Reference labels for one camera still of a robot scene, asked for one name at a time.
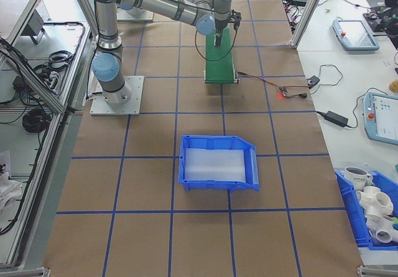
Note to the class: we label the black electronics board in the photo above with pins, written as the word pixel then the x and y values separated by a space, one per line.
pixel 379 21

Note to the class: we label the aluminium frame post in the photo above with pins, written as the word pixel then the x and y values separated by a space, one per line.
pixel 308 9

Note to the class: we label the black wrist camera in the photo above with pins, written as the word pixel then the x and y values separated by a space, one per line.
pixel 235 18

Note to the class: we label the blue storage crate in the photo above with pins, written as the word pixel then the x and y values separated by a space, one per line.
pixel 351 221

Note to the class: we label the black box adapter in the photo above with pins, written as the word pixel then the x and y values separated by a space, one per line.
pixel 19 83

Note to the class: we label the black power adapter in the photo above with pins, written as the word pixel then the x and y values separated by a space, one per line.
pixel 336 117

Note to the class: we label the grey metal box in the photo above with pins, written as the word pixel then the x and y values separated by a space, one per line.
pixel 32 25

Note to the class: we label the white crumpled cloth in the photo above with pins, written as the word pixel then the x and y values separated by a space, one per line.
pixel 7 190

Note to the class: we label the small black box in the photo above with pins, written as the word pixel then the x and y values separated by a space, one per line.
pixel 312 81

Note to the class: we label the aluminium extrusion bar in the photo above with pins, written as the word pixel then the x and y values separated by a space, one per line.
pixel 377 271
pixel 25 272

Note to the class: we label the blue plastic bin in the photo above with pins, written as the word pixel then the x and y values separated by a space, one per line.
pixel 217 185

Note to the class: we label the black barrel plug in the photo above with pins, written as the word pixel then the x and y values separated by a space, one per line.
pixel 301 95

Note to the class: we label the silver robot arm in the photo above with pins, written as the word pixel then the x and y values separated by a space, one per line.
pixel 127 7
pixel 105 25

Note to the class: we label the green belt conveyor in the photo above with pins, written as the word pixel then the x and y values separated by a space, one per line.
pixel 220 68

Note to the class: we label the white square mount plate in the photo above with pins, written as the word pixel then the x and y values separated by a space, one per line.
pixel 133 102
pixel 143 16

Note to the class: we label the metal V-shaped frame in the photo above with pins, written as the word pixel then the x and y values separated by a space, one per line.
pixel 60 107

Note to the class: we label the blue teach pendant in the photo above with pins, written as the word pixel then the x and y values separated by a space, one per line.
pixel 356 34
pixel 382 118

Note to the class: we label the white printed mug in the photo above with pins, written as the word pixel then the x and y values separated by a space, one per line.
pixel 357 177

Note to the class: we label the white pipe fitting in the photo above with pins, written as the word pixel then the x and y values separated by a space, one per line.
pixel 374 200
pixel 384 233

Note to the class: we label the small speed controller board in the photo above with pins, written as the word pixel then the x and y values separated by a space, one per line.
pixel 283 91

